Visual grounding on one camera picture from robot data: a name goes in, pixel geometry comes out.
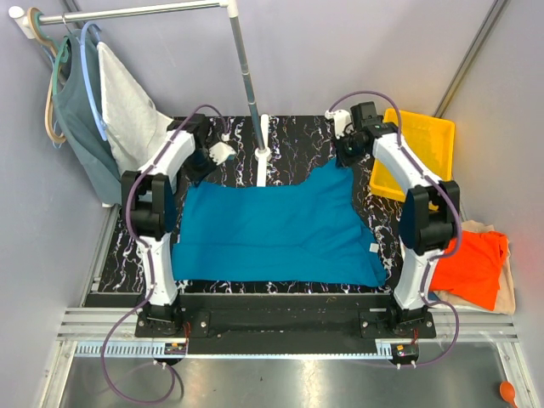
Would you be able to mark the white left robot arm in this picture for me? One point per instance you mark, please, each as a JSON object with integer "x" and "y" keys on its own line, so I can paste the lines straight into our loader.
{"x": 149, "y": 204}

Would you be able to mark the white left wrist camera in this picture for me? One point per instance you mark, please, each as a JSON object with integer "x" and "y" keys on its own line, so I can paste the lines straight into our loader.
{"x": 222, "y": 151}

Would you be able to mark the yellow plastic bin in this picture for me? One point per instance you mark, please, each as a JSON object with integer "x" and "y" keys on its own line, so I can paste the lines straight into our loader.
{"x": 431, "y": 139}

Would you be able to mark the light blue hanger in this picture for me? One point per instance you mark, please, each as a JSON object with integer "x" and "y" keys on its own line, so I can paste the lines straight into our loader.
{"x": 98, "y": 120}

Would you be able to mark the aluminium corner rail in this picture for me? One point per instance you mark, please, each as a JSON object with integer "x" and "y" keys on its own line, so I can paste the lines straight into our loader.
{"x": 481, "y": 36}

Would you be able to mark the green hanger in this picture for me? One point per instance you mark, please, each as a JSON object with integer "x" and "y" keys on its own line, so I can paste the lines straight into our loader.
{"x": 61, "y": 58}

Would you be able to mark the white hanging shirt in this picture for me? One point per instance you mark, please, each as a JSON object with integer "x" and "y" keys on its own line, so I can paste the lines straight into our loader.
{"x": 135, "y": 128}

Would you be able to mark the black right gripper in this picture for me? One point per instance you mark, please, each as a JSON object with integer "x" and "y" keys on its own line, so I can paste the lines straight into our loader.
{"x": 343, "y": 160}

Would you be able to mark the grey-green hanging shirt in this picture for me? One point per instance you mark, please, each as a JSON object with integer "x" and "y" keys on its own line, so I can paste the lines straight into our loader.
{"x": 75, "y": 119}

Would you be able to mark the orange rubber bulb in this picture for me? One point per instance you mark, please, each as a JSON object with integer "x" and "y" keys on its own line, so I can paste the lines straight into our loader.
{"x": 508, "y": 393}

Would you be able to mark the beige folded t-shirt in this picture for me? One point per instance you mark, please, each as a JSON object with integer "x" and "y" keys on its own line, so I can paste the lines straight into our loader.
{"x": 505, "y": 303}

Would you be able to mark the orange folded t-shirt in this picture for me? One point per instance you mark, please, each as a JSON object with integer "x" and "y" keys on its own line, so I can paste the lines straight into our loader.
{"x": 473, "y": 272}

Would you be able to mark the blue t-shirt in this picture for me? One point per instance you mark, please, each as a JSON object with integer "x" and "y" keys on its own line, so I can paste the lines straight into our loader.
{"x": 306, "y": 232}

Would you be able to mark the wooden hanger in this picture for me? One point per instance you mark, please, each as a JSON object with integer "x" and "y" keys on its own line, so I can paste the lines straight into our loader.
{"x": 51, "y": 48}

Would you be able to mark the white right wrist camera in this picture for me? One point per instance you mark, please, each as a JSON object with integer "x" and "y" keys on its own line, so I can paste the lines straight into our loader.
{"x": 341, "y": 120}

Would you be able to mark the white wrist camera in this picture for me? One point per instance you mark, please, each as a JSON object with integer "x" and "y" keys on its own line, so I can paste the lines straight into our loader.
{"x": 222, "y": 151}
{"x": 341, "y": 120}

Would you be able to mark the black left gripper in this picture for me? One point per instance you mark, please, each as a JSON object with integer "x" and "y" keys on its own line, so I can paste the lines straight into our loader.
{"x": 197, "y": 177}

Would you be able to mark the metal clothes rack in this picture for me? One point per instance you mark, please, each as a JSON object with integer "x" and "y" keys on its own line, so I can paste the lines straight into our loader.
{"x": 260, "y": 122}

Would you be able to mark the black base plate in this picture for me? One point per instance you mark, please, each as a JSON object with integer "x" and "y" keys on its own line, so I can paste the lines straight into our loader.
{"x": 291, "y": 326}

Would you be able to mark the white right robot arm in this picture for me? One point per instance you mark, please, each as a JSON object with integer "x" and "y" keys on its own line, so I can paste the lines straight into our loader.
{"x": 430, "y": 213}

